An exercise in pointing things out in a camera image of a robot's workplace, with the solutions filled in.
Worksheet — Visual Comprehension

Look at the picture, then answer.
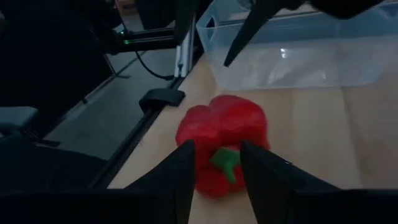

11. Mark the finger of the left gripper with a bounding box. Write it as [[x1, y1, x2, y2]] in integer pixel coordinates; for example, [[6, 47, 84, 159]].
[[292, 0, 386, 20], [223, 0, 282, 68]]

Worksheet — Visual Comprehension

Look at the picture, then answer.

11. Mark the clear plastic bin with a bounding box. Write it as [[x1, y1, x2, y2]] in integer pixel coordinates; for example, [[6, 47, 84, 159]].
[[195, 0, 398, 91]]

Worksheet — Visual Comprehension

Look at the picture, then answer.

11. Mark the black aluminium table frame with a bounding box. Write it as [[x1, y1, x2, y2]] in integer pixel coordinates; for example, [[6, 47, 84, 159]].
[[88, 14, 205, 191]]

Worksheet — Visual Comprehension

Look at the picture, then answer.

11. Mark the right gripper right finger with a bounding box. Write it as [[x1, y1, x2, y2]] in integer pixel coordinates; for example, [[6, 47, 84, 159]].
[[241, 140, 340, 224]]

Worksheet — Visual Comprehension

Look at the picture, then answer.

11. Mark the red bell pepper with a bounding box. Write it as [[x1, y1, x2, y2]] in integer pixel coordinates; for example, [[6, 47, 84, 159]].
[[175, 94, 271, 200]]

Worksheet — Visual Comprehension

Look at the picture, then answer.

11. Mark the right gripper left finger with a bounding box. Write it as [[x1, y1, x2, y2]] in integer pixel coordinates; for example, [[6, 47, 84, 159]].
[[124, 139, 197, 224]]

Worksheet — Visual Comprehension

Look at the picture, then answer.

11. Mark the black bar with green lights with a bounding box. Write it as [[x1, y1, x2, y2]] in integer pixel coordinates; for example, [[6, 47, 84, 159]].
[[105, 27, 177, 53]]

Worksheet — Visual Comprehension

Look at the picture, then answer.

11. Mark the black rail bracket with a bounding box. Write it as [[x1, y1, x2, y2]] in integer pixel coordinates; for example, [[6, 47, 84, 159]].
[[138, 88, 187, 113]]

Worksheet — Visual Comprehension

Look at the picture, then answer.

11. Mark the thin black cable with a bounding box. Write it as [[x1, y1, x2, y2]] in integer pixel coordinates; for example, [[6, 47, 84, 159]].
[[134, 51, 175, 81]]

